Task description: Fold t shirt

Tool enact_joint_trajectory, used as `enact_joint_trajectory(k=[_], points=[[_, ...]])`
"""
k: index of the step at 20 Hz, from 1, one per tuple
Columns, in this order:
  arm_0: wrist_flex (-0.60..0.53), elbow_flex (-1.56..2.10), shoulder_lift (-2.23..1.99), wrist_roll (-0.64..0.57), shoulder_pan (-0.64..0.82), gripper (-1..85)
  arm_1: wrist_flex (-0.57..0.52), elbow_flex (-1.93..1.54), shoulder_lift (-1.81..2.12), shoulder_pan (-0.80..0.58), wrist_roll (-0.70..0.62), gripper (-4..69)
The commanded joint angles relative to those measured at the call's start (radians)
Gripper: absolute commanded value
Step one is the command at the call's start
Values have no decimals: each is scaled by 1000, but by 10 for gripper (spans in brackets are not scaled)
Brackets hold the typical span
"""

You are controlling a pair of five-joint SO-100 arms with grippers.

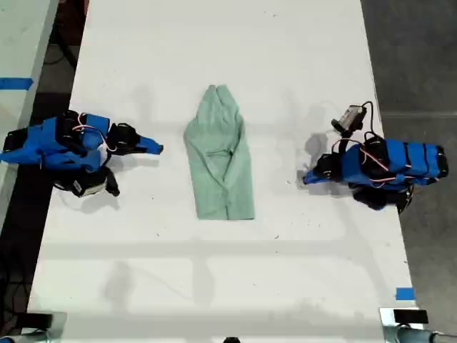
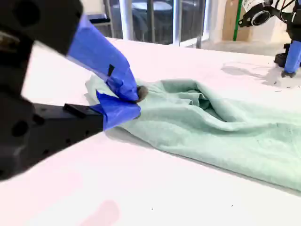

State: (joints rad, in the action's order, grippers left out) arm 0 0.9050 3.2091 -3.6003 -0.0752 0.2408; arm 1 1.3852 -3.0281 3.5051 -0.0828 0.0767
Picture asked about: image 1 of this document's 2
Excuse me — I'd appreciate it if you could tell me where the pale green T-shirt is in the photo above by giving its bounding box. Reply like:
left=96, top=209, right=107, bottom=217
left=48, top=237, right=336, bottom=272
left=183, top=84, right=256, bottom=221

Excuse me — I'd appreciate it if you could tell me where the long blue tape strip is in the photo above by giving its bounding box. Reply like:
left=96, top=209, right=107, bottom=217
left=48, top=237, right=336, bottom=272
left=0, top=77, right=34, bottom=91

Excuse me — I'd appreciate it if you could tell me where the white side table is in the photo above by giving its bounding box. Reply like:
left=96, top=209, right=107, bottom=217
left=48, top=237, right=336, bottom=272
left=0, top=0, right=60, bottom=229

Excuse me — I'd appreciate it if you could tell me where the short blue tape strip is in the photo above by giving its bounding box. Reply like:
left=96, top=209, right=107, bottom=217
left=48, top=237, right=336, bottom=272
left=395, top=286, right=416, bottom=302

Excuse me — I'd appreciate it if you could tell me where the small black box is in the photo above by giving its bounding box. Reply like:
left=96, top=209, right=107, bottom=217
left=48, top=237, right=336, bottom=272
left=24, top=313, right=54, bottom=328
left=393, top=309, right=429, bottom=324

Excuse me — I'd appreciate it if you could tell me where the metal table clamp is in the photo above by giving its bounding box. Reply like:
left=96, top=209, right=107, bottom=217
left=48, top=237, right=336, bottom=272
left=0, top=311, right=68, bottom=343
left=378, top=307, right=457, bottom=343

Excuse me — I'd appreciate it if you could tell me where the black camera stalk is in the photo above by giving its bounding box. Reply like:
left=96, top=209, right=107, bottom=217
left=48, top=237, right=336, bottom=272
left=338, top=131, right=354, bottom=155

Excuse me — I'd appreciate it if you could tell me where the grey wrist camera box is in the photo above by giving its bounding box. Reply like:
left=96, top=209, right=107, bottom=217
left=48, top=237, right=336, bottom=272
left=331, top=104, right=368, bottom=135

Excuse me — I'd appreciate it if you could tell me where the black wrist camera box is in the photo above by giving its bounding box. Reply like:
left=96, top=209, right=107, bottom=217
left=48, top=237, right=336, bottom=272
left=70, top=166, right=121, bottom=198

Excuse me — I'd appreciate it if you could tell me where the black camera cable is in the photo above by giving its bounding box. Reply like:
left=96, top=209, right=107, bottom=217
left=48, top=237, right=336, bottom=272
left=359, top=101, right=376, bottom=139

